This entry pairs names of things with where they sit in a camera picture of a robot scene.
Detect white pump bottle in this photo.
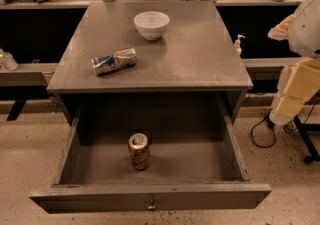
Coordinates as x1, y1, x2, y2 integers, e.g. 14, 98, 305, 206
234, 34, 246, 55

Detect metal drawer knob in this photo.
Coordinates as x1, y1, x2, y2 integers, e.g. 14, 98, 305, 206
147, 200, 157, 211

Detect crushed blue silver can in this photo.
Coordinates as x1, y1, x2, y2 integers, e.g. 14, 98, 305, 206
91, 47, 137, 75

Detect grey cabinet counter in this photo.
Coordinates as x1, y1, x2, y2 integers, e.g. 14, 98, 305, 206
47, 0, 252, 119

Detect open grey top drawer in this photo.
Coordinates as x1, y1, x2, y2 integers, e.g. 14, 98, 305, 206
28, 95, 273, 215

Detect orange soda can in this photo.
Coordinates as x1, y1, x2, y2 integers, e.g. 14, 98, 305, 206
128, 133, 151, 171

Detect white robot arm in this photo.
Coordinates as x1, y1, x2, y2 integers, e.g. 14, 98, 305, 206
268, 0, 320, 125

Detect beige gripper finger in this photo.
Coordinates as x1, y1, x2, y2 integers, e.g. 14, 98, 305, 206
269, 58, 320, 125
267, 15, 293, 41

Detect black floor cable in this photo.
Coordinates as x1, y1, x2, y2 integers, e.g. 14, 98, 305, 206
250, 110, 298, 149

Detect white ceramic bowl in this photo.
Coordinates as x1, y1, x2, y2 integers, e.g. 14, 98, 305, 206
134, 11, 170, 41

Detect clear plastic bottle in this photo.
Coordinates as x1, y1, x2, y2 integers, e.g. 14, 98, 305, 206
0, 48, 18, 71

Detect black stand leg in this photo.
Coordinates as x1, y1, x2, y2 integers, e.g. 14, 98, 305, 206
294, 116, 320, 164

